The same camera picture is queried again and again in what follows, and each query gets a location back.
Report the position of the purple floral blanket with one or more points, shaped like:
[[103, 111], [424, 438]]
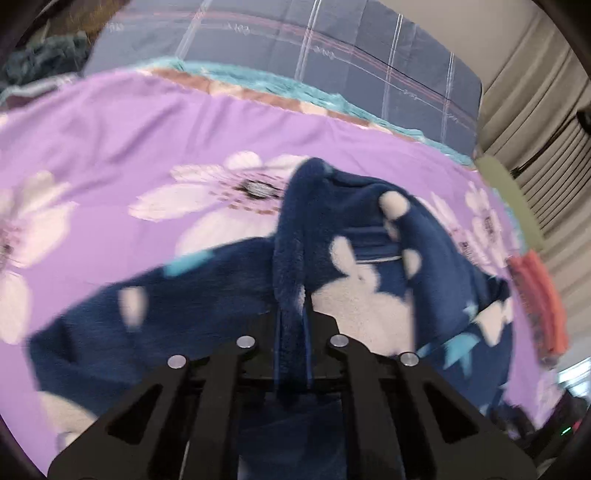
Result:
[[115, 138]]

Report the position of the dark patterned cloth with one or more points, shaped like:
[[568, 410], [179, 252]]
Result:
[[41, 57]]

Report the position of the beige curtain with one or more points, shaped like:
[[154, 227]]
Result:
[[531, 69]]

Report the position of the black floor lamp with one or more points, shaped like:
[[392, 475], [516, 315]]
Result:
[[584, 116]]

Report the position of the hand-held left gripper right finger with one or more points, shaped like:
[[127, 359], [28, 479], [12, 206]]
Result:
[[324, 333]]

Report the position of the green pillow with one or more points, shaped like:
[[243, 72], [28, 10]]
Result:
[[508, 194]]

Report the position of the navy fleece bunny-print garment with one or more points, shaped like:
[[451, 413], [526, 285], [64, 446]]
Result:
[[221, 286]]

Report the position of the folded coral clothes stack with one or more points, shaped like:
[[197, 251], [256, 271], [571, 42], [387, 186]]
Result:
[[545, 295]]

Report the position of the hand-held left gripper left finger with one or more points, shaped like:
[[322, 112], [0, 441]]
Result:
[[264, 333]]

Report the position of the teal and brown blanket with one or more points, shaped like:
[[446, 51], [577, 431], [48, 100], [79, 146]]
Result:
[[258, 81]]

